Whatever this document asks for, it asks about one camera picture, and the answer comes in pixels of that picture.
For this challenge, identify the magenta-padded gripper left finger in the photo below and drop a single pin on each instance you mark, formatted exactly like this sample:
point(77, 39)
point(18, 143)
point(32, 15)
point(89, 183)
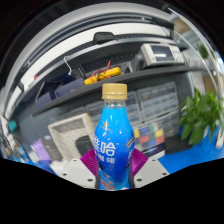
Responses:
point(76, 172)

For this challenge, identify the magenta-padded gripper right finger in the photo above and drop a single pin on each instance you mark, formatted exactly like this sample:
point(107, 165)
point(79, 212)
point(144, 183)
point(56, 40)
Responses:
point(151, 171)

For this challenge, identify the blue drink bottle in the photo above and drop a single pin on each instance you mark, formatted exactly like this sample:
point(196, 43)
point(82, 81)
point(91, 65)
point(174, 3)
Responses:
point(114, 140)

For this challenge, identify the small black box, white label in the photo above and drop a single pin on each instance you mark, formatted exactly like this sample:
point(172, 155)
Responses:
point(155, 154)

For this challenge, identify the black zip case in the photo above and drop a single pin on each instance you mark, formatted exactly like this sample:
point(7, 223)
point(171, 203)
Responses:
point(85, 145)

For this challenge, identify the clear organiser with coloured parts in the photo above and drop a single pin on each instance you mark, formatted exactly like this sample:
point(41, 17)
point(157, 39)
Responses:
point(148, 135)

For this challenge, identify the flat black case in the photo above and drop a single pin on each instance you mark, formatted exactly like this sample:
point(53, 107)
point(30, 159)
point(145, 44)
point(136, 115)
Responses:
point(176, 144)

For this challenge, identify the dark grey upright box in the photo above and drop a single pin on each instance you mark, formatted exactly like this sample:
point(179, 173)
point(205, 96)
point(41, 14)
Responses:
point(51, 143)

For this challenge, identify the white perforated storage tray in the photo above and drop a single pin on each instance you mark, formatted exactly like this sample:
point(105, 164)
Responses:
point(71, 128)

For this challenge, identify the green potted plant, white pot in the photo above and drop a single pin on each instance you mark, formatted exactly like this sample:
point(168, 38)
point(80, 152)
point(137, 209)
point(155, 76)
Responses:
point(200, 116)

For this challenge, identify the black wall shelf unit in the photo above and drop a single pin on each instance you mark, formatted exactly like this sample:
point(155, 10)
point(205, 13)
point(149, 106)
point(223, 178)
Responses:
point(100, 83)

